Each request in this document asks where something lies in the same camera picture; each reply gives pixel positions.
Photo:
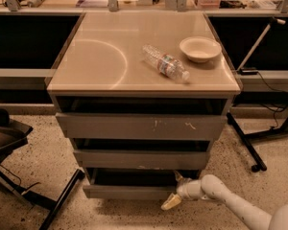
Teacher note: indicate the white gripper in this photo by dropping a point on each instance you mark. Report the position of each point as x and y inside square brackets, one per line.
[184, 190]

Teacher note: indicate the grey bottom drawer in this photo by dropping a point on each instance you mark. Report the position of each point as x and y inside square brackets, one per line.
[130, 184]

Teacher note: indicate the grey drawer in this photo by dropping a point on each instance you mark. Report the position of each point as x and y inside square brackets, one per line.
[141, 126]
[130, 184]
[141, 160]

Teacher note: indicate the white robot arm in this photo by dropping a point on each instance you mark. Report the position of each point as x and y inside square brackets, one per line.
[211, 188]

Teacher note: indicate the grey middle drawer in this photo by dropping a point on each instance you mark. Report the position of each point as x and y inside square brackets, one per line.
[141, 160]

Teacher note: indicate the grey drawer cabinet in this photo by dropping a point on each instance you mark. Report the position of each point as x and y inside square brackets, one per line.
[103, 71]

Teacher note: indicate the grey top drawer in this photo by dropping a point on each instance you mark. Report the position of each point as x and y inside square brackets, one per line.
[141, 126]

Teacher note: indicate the clear plastic water bottle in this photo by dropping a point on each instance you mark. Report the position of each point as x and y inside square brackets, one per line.
[165, 63]

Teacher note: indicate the black stand right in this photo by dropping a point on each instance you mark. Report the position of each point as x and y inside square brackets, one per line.
[247, 140]

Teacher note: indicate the white rod with black base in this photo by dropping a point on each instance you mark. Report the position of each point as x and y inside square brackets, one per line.
[273, 21]

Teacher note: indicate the white bowl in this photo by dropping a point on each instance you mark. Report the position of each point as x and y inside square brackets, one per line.
[200, 49]

